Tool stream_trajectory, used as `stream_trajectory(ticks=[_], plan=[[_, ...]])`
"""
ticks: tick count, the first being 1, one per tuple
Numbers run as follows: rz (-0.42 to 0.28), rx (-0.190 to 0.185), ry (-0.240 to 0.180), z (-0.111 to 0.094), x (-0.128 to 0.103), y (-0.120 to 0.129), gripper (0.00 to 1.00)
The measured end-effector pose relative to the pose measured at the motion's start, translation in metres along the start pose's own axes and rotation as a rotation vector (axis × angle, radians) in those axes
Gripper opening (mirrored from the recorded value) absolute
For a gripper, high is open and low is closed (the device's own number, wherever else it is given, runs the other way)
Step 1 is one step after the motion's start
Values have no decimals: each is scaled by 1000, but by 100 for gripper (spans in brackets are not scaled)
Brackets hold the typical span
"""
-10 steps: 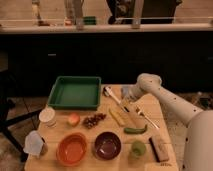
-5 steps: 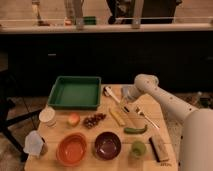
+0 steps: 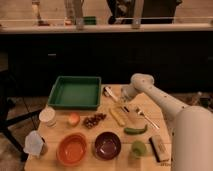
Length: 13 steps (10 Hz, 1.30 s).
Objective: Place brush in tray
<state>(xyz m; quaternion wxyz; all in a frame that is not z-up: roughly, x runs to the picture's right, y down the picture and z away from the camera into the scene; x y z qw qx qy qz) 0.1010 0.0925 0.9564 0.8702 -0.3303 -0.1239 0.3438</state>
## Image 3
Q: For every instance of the green cup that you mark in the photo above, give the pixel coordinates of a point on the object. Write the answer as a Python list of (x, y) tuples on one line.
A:
[(138, 149)]

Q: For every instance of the white cup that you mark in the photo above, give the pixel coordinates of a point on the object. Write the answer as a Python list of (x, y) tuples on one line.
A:
[(48, 116)]

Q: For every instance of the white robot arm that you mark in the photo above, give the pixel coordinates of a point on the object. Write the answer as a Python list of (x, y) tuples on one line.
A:
[(192, 140)]

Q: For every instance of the orange bowl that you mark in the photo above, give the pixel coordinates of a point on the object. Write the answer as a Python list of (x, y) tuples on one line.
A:
[(72, 149)]

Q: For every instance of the silver fork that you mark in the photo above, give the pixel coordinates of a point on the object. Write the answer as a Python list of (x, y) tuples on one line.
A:
[(141, 113)]

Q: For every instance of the black scrub brush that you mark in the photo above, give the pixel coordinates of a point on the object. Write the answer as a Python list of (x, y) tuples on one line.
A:
[(159, 148)]

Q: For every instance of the peach fruit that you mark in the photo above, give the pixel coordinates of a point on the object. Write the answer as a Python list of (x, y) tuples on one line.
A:
[(73, 119)]

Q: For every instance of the clear plastic measuring cup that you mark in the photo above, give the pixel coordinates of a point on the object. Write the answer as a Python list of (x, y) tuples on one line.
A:
[(34, 144)]

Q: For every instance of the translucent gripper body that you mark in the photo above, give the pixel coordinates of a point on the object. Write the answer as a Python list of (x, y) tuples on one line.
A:
[(124, 106)]

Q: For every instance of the green plastic tray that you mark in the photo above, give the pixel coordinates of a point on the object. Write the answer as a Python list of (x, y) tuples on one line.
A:
[(75, 93)]

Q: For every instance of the bunch of red grapes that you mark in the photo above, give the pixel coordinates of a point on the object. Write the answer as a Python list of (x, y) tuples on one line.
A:
[(90, 122)]

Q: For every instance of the dark purple bowl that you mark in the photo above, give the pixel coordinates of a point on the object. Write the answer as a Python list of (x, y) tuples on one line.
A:
[(107, 146)]

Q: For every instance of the green chili pepper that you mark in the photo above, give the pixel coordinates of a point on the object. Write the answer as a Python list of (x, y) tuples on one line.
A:
[(135, 131)]

